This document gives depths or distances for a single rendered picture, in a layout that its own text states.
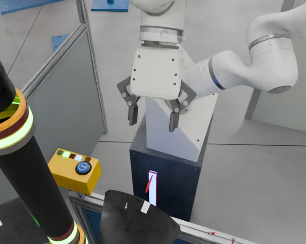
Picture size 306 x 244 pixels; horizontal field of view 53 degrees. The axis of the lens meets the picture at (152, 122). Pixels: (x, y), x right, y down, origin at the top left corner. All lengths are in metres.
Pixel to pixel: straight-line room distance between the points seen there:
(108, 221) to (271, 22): 0.68
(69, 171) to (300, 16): 0.81
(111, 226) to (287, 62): 0.64
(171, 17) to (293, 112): 2.14
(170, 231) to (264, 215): 1.46
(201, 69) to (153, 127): 0.29
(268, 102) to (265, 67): 1.67
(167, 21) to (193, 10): 3.44
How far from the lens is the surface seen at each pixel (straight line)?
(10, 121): 0.22
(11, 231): 0.66
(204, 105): 1.28
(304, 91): 2.50
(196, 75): 1.04
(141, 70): 0.61
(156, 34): 0.58
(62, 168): 1.10
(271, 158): 2.53
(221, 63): 0.99
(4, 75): 0.21
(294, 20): 0.87
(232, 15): 4.02
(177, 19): 0.60
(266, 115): 2.69
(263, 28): 0.95
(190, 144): 1.16
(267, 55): 0.93
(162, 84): 0.60
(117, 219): 0.83
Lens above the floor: 1.96
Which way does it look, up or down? 49 degrees down
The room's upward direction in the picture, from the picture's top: straight up
